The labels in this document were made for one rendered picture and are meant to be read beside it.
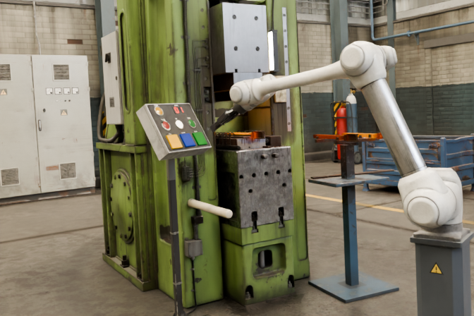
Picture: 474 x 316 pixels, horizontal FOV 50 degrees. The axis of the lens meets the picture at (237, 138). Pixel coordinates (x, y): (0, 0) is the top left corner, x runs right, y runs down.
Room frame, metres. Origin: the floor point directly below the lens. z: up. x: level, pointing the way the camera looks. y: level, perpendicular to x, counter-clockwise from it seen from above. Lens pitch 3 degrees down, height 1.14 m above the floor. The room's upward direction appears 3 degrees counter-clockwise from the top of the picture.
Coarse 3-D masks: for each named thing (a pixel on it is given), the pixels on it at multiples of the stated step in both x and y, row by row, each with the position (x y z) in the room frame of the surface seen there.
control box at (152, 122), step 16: (144, 112) 2.54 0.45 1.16; (176, 112) 2.67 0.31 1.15; (192, 112) 2.78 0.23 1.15; (144, 128) 2.54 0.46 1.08; (160, 128) 2.51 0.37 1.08; (176, 128) 2.60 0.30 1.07; (192, 128) 2.69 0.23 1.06; (160, 144) 2.48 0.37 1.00; (208, 144) 2.72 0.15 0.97; (160, 160) 2.49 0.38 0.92
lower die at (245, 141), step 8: (216, 136) 3.30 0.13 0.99; (224, 136) 3.20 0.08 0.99; (232, 136) 3.13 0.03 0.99; (240, 136) 3.08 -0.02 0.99; (248, 136) 3.03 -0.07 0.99; (224, 144) 3.11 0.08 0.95; (232, 144) 3.03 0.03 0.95; (240, 144) 3.00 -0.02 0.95; (248, 144) 3.03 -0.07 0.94; (256, 144) 3.05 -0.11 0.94; (264, 144) 3.08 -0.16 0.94
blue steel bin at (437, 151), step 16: (368, 144) 6.71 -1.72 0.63; (384, 144) 6.54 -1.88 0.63; (416, 144) 6.19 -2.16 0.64; (432, 144) 6.01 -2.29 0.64; (448, 144) 5.99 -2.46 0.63; (464, 144) 6.23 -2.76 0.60; (368, 160) 6.72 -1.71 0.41; (384, 160) 6.53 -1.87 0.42; (432, 160) 6.03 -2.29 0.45; (448, 160) 5.98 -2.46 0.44; (464, 160) 6.25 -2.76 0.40; (384, 176) 6.55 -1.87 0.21; (400, 176) 6.37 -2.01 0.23; (464, 176) 6.21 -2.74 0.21
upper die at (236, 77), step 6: (216, 78) 3.17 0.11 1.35; (222, 78) 3.10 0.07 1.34; (228, 78) 3.04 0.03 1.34; (234, 78) 2.99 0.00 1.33; (240, 78) 3.01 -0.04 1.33; (246, 78) 3.03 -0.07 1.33; (252, 78) 3.05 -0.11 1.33; (216, 84) 3.17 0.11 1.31; (222, 84) 3.10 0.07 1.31; (228, 84) 3.04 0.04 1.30; (216, 90) 3.17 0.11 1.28; (222, 90) 3.11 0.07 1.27; (228, 90) 3.14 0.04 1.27
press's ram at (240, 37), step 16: (224, 16) 2.97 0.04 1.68; (240, 16) 3.02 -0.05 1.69; (256, 16) 3.08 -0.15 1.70; (224, 32) 2.96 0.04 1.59; (240, 32) 3.01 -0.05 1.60; (256, 32) 3.07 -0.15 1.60; (224, 48) 2.96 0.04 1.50; (240, 48) 3.01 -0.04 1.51; (256, 48) 3.07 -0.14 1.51; (224, 64) 2.97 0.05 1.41; (240, 64) 3.01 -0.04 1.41; (256, 64) 3.07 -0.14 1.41
